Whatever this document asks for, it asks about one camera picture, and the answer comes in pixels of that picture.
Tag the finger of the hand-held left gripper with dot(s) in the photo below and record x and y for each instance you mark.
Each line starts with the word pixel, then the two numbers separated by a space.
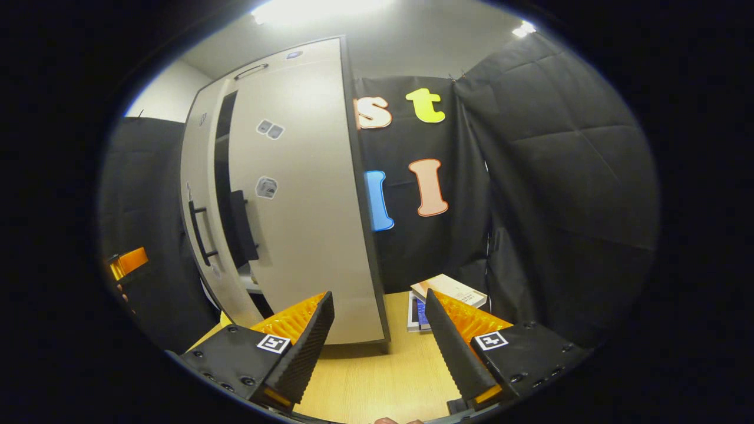
pixel 126 262

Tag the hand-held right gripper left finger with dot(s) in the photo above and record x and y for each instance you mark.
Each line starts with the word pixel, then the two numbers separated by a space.
pixel 303 347

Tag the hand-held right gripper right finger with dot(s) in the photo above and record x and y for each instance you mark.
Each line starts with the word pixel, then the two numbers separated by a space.
pixel 450 347

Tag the grey shoe cabinet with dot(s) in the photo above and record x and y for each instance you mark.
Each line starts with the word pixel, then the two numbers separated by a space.
pixel 300 59

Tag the blue book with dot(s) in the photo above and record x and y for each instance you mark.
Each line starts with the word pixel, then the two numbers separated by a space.
pixel 422 315

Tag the white book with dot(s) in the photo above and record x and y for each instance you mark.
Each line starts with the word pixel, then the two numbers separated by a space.
pixel 411 315

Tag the beige book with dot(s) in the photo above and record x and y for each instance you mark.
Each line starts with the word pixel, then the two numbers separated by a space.
pixel 450 288

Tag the yellow block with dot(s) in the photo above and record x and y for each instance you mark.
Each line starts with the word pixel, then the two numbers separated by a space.
pixel 225 320

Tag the black backdrop cloth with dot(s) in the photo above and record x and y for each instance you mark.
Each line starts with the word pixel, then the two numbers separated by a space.
pixel 559 188

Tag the large ceiling light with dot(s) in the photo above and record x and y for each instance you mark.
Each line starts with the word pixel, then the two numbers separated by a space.
pixel 318 9

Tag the small ceiling light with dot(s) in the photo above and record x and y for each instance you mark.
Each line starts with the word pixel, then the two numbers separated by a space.
pixel 524 29

